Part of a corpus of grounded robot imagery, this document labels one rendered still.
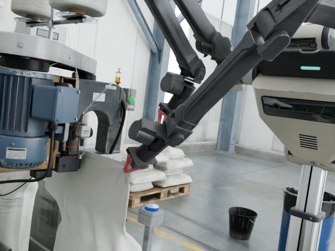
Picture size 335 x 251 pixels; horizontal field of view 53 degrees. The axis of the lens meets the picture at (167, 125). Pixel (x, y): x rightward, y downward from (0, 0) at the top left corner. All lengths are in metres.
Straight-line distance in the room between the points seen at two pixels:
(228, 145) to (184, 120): 8.88
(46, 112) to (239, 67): 0.47
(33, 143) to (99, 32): 5.55
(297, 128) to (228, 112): 8.57
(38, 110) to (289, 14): 0.61
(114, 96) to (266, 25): 0.72
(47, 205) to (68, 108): 1.31
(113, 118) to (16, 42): 0.56
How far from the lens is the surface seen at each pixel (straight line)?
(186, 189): 4.82
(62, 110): 0.86
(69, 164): 1.22
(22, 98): 0.90
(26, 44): 0.88
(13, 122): 0.91
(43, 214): 2.18
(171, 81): 1.10
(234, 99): 9.72
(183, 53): 1.10
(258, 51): 0.76
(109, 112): 1.30
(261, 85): 1.21
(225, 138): 9.82
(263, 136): 9.57
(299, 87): 1.17
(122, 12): 6.79
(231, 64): 0.81
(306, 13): 0.76
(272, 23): 0.76
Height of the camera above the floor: 1.31
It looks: 4 degrees down
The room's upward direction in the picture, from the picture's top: 7 degrees clockwise
